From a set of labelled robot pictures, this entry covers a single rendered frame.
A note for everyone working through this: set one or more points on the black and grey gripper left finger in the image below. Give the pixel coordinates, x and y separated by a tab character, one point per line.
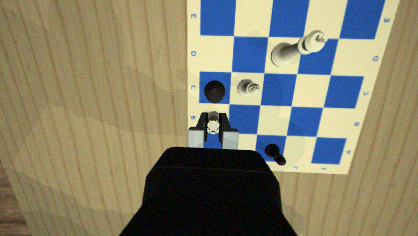
198	135

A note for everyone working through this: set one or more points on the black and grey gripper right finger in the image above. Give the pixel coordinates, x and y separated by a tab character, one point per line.
228	136

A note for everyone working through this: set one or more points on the blue and cream chessboard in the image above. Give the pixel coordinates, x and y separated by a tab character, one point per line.
312	109

